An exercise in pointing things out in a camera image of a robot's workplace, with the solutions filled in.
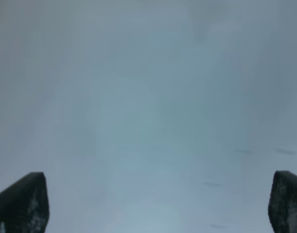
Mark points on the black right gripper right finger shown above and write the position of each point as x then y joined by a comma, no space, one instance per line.
282,207

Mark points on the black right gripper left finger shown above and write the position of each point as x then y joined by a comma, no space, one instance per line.
24,205

